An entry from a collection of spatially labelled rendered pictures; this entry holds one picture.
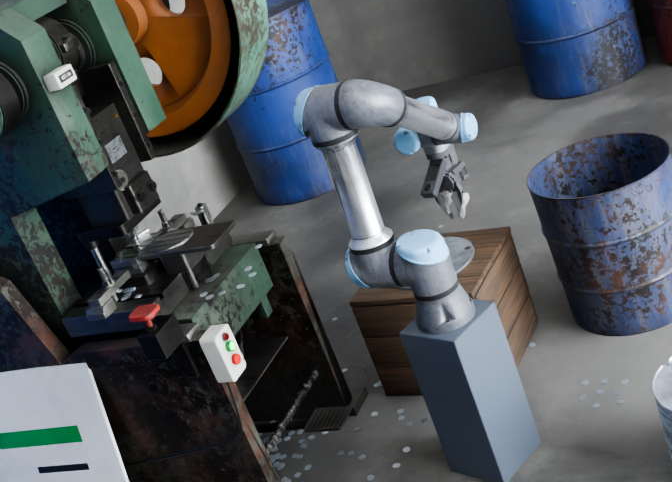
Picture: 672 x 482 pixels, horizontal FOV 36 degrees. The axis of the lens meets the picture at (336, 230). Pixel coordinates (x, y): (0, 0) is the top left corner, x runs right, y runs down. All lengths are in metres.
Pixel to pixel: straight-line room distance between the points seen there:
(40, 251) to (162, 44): 0.68
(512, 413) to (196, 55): 1.31
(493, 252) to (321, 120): 0.86
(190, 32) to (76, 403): 1.07
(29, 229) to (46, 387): 0.44
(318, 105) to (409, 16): 3.54
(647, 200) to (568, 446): 0.72
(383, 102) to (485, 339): 0.65
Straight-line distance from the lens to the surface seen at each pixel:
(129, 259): 2.82
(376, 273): 2.54
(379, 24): 6.00
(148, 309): 2.51
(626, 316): 3.13
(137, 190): 2.75
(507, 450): 2.73
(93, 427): 2.93
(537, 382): 3.07
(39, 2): 2.71
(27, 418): 3.06
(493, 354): 2.62
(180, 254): 2.73
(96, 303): 2.74
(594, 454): 2.76
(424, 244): 2.47
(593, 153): 3.31
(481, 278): 2.95
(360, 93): 2.36
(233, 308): 2.81
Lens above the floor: 1.71
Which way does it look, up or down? 22 degrees down
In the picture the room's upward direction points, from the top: 21 degrees counter-clockwise
